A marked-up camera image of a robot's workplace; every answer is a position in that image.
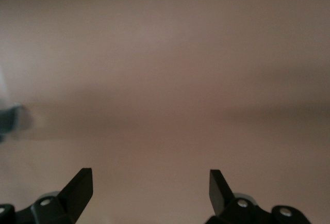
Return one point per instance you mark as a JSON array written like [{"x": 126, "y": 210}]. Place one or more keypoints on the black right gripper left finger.
[{"x": 77, "y": 193}]

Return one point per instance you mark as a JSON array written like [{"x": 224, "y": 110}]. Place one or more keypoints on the brown table cover sheet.
[{"x": 165, "y": 53}]

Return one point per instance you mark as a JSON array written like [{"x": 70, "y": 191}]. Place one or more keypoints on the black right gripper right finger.
[{"x": 219, "y": 195}]

